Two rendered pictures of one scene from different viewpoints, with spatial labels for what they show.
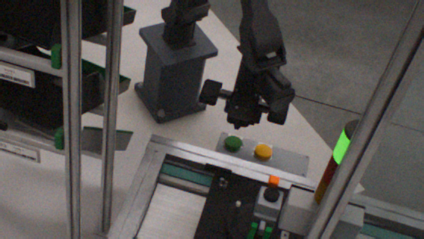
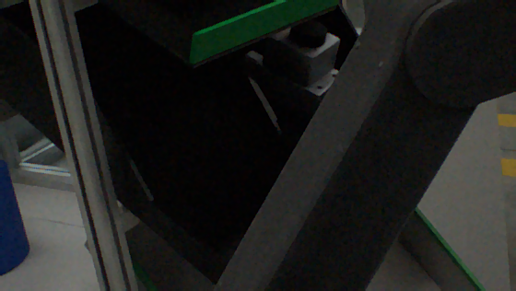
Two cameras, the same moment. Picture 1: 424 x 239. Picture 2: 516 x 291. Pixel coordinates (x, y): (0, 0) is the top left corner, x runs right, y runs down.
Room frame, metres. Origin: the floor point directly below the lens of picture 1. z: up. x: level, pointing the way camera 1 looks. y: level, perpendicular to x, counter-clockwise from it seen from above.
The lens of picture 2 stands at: (1.16, -0.42, 1.50)
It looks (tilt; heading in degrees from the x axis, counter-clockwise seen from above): 21 degrees down; 117
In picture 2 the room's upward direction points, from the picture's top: 10 degrees counter-clockwise
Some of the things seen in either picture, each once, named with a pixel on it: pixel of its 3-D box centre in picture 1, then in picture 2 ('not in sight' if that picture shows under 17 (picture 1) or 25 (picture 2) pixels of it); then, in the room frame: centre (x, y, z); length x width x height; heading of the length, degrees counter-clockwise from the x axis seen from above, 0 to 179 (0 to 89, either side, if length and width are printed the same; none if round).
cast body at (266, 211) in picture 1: (266, 207); not in sight; (0.74, -0.23, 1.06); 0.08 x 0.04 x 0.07; 169
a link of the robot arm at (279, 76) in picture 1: (270, 69); not in sight; (0.95, -0.20, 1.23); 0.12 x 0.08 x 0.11; 34
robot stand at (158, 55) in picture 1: (173, 70); not in sight; (1.21, -0.02, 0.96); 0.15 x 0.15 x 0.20; 32
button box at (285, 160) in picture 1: (260, 162); not in sight; (0.97, -0.24, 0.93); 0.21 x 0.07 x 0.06; 78
